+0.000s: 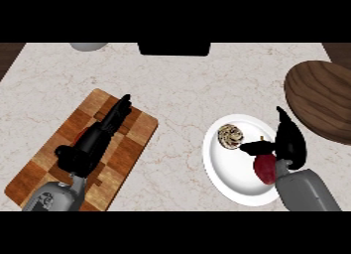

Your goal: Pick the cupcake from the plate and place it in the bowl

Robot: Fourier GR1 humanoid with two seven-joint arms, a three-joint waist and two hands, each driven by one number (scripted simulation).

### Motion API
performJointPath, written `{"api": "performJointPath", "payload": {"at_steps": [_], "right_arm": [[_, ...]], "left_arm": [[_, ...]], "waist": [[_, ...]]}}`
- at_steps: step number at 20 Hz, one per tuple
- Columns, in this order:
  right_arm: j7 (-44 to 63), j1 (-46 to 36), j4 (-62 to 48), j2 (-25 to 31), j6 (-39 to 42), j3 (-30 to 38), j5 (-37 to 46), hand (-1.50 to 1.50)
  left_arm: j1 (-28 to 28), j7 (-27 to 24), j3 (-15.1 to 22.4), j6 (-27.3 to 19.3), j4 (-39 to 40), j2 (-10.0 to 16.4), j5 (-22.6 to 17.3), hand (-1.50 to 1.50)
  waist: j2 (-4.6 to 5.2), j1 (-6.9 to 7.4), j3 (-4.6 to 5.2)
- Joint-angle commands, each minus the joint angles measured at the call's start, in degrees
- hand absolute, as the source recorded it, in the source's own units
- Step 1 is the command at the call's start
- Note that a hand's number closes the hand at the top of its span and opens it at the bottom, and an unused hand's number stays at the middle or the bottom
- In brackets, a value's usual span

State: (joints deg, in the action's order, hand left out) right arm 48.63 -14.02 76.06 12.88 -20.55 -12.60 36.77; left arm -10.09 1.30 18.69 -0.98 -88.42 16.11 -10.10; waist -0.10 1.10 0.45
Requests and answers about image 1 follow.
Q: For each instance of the checkered wooden cutting board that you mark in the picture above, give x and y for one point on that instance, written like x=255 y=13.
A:
x=85 y=150

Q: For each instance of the white plate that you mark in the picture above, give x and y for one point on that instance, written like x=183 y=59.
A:
x=231 y=165

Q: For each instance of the speckled cupcake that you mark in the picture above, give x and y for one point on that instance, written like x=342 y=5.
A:
x=230 y=136

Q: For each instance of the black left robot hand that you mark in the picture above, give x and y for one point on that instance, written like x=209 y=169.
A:
x=93 y=142

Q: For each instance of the black appliance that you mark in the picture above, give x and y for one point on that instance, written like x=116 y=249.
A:
x=174 y=48

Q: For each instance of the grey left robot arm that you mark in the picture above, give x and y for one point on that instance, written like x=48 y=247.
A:
x=59 y=195

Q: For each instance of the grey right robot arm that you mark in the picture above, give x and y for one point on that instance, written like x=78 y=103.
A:
x=302 y=190

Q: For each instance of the brown wooden bowl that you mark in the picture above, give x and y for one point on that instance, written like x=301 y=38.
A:
x=326 y=102

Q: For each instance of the red apple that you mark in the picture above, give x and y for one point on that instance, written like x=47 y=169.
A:
x=265 y=169

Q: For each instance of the pale grey round object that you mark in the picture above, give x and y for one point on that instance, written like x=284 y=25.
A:
x=88 y=46

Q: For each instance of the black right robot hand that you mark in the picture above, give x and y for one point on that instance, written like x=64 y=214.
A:
x=289 y=139

